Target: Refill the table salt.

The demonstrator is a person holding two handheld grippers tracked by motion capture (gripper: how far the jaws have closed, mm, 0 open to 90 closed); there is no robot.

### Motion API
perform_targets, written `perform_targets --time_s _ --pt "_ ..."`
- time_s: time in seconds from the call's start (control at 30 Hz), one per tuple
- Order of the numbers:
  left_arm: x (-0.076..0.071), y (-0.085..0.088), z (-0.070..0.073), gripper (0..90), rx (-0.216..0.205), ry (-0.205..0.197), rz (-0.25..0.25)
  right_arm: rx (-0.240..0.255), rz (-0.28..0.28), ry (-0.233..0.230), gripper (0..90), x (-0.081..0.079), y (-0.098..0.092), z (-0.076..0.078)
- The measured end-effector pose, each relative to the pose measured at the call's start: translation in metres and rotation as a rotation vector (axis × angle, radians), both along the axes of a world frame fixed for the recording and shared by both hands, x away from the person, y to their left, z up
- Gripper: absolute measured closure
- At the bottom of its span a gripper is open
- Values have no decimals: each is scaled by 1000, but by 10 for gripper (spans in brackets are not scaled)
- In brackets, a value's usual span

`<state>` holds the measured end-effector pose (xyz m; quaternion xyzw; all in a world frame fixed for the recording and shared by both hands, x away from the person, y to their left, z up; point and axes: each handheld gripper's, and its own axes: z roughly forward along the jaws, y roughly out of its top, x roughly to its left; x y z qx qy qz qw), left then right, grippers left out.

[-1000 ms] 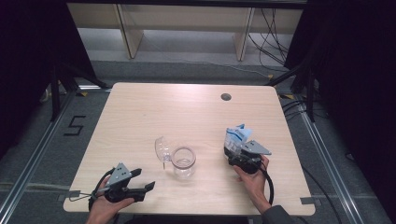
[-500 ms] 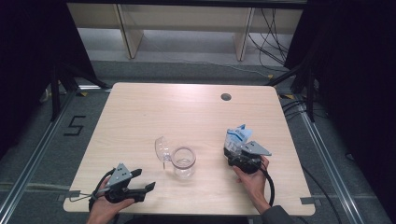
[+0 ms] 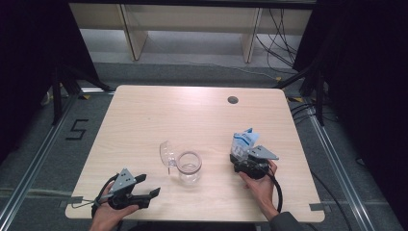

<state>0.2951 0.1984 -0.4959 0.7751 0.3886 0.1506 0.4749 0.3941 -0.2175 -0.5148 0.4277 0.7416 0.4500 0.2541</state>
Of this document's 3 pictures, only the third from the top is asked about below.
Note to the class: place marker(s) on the black metal stand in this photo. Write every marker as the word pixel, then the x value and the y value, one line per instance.
pixel 319 96
pixel 57 96

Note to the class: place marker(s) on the light wooden shelf unit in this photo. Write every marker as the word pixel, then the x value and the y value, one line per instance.
pixel 192 19

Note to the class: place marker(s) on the person's right hand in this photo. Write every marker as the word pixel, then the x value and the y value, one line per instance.
pixel 264 192

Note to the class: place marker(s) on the person's left hand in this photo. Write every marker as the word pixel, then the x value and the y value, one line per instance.
pixel 106 216

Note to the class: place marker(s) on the white and blue bag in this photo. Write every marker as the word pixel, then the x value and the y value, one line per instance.
pixel 243 142

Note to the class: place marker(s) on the metal floor rail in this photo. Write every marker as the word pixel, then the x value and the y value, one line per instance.
pixel 336 166
pixel 35 160

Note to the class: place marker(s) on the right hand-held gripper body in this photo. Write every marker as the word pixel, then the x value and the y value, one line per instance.
pixel 253 168

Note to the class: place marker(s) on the grey tape strip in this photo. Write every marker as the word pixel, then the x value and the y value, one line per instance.
pixel 74 200
pixel 317 207

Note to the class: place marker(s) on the black curtain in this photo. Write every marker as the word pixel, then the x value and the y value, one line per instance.
pixel 362 80
pixel 29 64

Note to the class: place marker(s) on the clear jar with beige lid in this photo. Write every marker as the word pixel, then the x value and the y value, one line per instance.
pixel 189 166

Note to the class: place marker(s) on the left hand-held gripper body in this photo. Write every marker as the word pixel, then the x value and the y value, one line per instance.
pixel 125 183

